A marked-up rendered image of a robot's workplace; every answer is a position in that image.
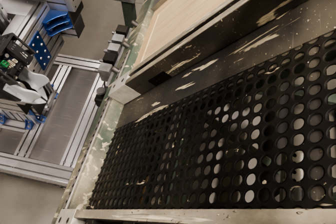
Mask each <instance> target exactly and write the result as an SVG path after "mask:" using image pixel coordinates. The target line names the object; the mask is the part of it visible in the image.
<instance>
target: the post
mask: <svg viewBox="0 0 336 224"><path fill-rule="evenodd" d="M121 5H122V11H123V17H124V22H125V26H128V28H129V30H130V28H133V26H132V25H131V22H132V20H135V21H136V19H137V14H136V6H135V3H128V2H122V1H121Z"/></svg>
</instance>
